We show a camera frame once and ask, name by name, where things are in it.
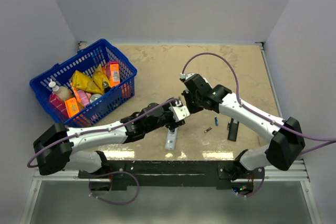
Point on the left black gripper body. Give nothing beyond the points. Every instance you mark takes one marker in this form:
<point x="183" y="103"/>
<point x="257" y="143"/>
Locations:
<point x="167" y="119"/>

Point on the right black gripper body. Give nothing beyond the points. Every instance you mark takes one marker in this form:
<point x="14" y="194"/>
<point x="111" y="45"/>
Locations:
<point x="192" y="102"/>

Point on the white remote control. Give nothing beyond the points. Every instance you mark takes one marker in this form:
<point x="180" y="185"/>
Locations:
<point x="171" y="139"/>

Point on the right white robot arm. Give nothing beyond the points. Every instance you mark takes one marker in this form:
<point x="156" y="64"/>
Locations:
<point x="283" y="146"/>

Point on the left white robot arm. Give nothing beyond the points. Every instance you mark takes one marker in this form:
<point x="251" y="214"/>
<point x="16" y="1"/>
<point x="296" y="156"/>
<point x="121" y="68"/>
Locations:
<point x="61" y="147"/>

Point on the black remote control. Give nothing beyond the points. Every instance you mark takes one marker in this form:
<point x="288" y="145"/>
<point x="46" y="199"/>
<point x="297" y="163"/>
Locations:
<point x="232" y="127"/>

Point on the orange juice carton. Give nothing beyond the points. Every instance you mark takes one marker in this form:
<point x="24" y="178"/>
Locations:
<point x="114" y="75"/>

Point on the silver can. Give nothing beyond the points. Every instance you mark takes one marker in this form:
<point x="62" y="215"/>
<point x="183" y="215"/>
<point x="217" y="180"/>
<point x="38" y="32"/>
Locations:
<point x="94" y="97"/>

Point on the yellow snack bag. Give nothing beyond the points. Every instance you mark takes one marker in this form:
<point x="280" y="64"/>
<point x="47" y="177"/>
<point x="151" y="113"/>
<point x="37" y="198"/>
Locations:
<point x="100" y="78"/>
<point x="83" y="82"/>

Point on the pink round container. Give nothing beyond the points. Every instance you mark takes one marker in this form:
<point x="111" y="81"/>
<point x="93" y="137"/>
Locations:
<point x="83" y="98"/>

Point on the small orange box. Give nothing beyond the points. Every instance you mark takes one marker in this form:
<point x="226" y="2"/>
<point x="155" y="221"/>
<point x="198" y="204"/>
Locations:
<point x="72" y="107"/>

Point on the blue plastic shopping basket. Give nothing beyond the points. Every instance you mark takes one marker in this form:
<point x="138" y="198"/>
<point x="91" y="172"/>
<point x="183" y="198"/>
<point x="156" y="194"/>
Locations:
<point x="86" y="61"/>

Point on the soap pump bottle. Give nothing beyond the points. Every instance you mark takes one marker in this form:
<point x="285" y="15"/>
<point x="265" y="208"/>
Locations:
<point x="61" y="92"/>

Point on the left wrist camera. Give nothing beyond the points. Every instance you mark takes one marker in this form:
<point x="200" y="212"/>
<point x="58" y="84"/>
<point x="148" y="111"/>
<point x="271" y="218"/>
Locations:
<point x="179" y="110"/>

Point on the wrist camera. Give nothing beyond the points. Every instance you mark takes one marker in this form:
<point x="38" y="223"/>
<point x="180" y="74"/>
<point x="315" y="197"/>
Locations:
<point x="179" y="110"/>
<point x="185" y="76"/>

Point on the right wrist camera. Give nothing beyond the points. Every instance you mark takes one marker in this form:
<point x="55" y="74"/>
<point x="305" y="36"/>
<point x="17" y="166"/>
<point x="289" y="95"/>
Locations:
<point x="185" y="76"/>

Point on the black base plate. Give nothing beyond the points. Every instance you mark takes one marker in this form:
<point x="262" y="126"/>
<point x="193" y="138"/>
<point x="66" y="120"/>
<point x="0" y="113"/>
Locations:
<point x="171" y="174"/>

